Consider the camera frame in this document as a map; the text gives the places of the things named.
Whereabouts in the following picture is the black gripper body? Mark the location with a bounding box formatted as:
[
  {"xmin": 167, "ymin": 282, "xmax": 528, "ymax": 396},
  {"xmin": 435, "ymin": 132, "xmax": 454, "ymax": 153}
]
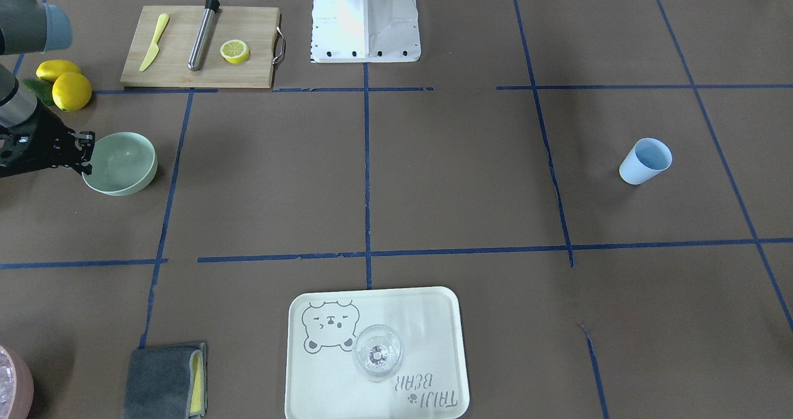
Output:
[{"xmin": 1, "ymin": 110, "xmax": 80, "ymax": 178}]

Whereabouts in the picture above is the green bowl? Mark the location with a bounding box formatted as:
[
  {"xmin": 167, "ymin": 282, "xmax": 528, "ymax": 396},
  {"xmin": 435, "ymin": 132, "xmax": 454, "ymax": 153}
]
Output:
[{"xmin": 82, "ymin": 133, "xmax": 159, "ymax": 196}]

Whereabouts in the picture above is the light blue cup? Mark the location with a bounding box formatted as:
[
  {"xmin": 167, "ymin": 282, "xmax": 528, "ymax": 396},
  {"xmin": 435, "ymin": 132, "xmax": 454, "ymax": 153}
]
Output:
[{"xmin": 618, "ymin": 138, "xmax": 672, "ymax": 185}]

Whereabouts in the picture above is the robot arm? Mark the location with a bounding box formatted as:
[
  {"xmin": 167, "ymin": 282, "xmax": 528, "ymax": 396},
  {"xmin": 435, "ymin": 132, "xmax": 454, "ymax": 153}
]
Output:
[{"xmin": 1, "ymin": 0, "xmax": 95, "ymax": 178}]

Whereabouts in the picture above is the pink bowl of ice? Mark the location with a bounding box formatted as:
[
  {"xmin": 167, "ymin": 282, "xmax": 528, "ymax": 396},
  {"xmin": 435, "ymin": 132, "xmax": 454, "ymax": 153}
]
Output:
[{"xmin": 1, "ymin": 345, "xmax": 34, "ymax": 418}]

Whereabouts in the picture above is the yellow lemon lower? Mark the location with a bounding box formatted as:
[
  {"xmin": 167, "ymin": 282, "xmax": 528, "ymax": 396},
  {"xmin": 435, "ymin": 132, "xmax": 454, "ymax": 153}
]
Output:
[{"xmin": 52, "ymin": 72, "xmax": 93, "ymax": 112}]

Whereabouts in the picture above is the yellow lemon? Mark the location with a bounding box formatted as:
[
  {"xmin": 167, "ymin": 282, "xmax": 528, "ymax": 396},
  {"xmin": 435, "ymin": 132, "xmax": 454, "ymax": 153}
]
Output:
[
  {"xmin": 36, "ymin": 60, "xmax": 82, "ymax": 83},
  {"xmin": 52, "ymin": 72, "xmax": 93, "ymax": 112}
]

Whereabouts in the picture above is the green lime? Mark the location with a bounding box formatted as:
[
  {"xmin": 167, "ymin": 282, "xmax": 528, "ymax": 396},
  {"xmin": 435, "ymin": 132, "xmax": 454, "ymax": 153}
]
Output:
[{"xmin": 22, "ymin": 78, "xmax": 56, "ymax": 107}]

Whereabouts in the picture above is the yellow lemon upper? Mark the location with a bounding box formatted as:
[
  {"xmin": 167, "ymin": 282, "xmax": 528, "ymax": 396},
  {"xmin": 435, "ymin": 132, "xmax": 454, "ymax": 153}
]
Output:
[{"xmin": 36, "ymin": 60, "xmax": 82, "ymax": 83}]

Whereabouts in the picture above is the yellow plastic knife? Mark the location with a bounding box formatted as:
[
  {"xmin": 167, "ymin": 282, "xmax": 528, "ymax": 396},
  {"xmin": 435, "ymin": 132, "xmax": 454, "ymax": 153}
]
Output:
[{"xmin": 139, "ymin": 13, "xmax": 170, "ymax": 72}]

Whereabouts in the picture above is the steel muddler black tip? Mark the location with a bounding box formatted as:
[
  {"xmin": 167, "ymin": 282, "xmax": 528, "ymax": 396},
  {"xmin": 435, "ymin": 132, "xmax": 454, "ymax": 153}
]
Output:
[{"xmin": 187, "ymin": 0, "xmax": 220, "ymax": 71}]

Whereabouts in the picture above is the lemon half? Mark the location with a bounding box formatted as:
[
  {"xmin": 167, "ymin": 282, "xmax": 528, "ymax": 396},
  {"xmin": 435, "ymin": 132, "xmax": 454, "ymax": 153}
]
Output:
[{"xmin": 220, "ymin": 40, "xmax": 250, "ymax": 65}]

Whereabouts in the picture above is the wooden cutting board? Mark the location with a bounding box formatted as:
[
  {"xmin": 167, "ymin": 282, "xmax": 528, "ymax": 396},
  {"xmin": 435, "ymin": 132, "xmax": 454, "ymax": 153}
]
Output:
[{"xmin": 120, "ymin": 6, "xmax": 286, "ymax": 89}]

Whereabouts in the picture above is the grey yellow folded cloth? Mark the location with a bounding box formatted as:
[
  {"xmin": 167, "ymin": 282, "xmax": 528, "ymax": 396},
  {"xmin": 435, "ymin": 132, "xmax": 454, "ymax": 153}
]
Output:
[{"xmin": 122, "ymin": 341, "xmax": 208, "ymax": 418}]

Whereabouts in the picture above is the clear wine glass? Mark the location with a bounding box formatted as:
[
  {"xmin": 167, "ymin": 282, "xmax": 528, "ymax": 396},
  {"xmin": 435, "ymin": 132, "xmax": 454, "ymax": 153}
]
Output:
[{"xmin": 353, "ymin": 325, "xmax": 404, "ymax": 383}]

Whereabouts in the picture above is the cream bear tray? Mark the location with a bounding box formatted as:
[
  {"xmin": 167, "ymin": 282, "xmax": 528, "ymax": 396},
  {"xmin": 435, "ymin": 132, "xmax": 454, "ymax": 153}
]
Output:
[{"xmin": 284, "ymin": 286, "xmax": 471, "ymax": 418}]

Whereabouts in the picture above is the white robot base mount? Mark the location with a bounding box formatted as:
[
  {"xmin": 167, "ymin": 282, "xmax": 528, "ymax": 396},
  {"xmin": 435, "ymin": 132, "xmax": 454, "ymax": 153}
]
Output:
[{"xmin": 310, "ymin": 0, "xmax": 422, "ymax": 64}]

